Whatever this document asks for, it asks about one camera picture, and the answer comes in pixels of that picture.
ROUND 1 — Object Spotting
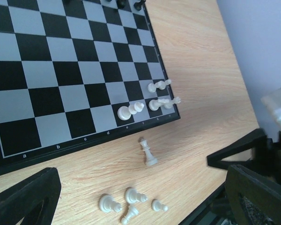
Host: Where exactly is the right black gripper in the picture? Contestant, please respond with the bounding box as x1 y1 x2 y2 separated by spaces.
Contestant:
206 127 281 179

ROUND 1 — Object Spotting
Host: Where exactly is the white pawn lower right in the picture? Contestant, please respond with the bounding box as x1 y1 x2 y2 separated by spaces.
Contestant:
151 199 168 211

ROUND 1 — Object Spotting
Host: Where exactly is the black pieces row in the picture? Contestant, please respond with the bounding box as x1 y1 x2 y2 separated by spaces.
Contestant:
63 0 146 12

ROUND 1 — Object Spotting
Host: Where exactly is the white rook piece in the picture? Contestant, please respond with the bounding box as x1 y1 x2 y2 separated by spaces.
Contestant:
164 97 181 109

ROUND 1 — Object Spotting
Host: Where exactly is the white piece centre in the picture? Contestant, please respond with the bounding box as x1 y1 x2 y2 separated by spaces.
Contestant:
99 195 122 213

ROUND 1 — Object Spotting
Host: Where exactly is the white pawn piece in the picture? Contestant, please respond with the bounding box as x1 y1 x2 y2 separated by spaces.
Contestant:
148 79 172 93

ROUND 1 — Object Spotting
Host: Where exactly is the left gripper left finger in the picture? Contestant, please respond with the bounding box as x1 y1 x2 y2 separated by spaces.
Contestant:
0 167 61 225

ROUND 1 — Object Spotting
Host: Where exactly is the white piece near king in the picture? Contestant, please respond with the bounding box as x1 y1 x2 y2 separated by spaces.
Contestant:
125 188 148 204

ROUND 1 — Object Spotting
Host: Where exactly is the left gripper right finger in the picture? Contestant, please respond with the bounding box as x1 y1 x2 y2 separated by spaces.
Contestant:
225 165 281 225

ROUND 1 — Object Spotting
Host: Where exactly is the black and grey chessboard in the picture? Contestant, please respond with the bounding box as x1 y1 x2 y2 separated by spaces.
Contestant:
0 0 180 175

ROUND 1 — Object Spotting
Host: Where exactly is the white standing king piece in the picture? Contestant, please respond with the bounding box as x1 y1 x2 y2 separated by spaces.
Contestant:
139 138 158 166

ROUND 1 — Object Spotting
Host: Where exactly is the white lying piece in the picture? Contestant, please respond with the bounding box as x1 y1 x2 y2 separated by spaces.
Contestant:
121 204 139 225

